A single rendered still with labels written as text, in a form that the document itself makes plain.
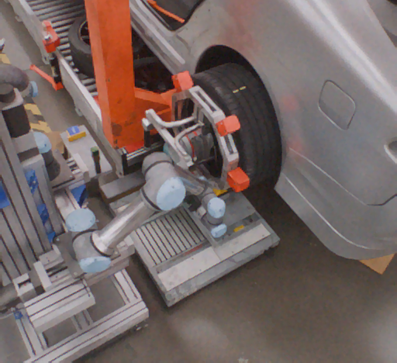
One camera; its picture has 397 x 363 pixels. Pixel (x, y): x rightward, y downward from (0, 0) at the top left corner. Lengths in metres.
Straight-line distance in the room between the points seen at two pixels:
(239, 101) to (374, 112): 0.73
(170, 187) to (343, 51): 0.78
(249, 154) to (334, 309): 1.22
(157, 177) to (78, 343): 1.18
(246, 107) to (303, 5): 0.58
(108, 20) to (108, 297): 1.44
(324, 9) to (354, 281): 1.85
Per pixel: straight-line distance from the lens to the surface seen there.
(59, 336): 2.63
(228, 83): 2.27
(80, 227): 1.89
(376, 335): 3.04
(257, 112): 2.23
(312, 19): 1.85
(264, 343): 2.83
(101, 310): 2.64
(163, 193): 1.64
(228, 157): 2.20
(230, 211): 2.93
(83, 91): 3.44
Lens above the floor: 2.63
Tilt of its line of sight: 50 degrees down
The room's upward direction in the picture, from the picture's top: 5 degrees clockwise
